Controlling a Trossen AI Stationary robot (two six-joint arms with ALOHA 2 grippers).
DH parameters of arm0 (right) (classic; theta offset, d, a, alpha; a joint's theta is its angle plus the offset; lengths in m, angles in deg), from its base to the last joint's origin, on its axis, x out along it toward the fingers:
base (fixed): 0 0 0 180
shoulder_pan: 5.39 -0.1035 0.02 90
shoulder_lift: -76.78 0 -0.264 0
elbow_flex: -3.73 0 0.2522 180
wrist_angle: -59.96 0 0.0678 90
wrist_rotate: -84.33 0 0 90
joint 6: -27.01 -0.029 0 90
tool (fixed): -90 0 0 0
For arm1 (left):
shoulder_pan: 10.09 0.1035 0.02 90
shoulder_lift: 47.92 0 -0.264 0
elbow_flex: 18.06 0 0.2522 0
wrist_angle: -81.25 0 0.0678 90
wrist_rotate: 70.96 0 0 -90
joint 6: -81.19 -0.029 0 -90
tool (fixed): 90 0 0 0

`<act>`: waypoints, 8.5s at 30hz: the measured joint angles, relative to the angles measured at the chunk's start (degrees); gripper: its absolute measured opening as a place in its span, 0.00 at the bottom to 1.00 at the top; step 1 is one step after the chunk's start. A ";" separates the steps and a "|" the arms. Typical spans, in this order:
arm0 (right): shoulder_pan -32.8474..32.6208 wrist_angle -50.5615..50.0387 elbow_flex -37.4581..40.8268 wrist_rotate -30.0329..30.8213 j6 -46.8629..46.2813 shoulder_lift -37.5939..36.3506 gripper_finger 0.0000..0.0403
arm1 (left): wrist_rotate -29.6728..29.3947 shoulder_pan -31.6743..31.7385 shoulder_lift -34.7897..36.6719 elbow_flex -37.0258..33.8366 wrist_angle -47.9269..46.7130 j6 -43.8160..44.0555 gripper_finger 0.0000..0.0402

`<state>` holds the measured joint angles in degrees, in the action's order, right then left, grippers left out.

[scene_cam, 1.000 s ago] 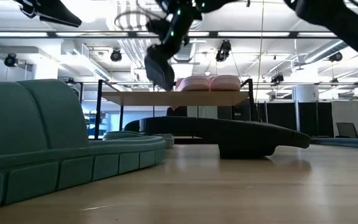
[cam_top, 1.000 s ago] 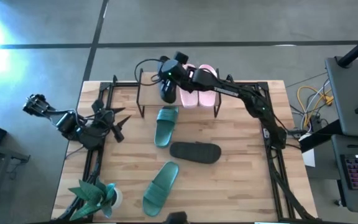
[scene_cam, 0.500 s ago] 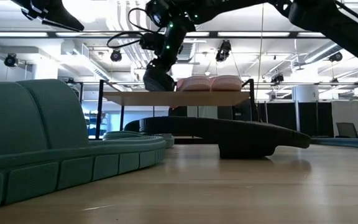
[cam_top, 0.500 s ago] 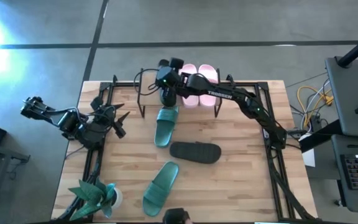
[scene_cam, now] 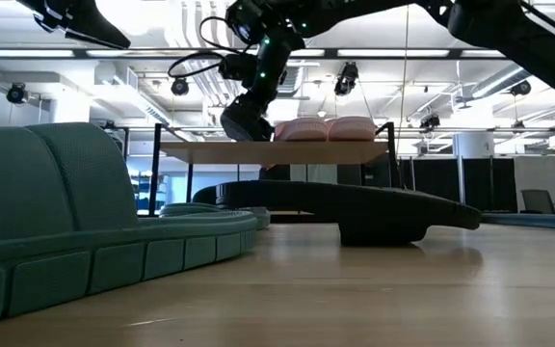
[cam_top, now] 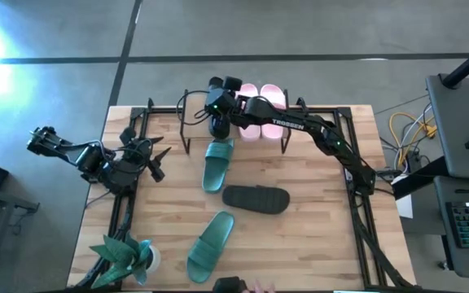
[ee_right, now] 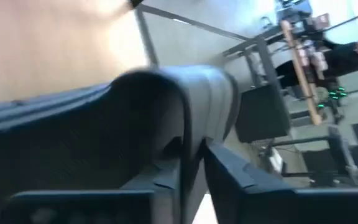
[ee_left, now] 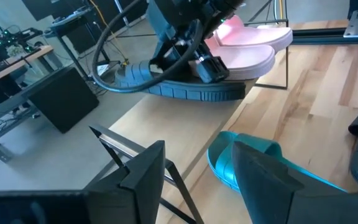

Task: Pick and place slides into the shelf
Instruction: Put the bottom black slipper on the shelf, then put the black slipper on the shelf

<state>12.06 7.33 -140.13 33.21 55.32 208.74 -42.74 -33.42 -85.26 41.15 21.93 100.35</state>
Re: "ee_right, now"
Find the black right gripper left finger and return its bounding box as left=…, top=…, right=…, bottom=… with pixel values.
left=0, top=157, right=185, bottom=224

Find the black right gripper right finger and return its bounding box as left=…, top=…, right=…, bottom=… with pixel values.
left=203, top=139, right=358, bottom=224

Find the black rubber slide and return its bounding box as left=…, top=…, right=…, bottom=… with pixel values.
left=0, top=64, right=239, bottom=224

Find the person's forearm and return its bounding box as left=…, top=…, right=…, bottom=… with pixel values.
left=321, top=42, right=358, bottom=78

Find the black box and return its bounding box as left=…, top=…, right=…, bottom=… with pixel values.
left=234, top=83, right=291, bottom=144

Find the wooden background table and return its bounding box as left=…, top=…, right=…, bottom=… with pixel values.
left=280, top=19, right=323, bottom=126

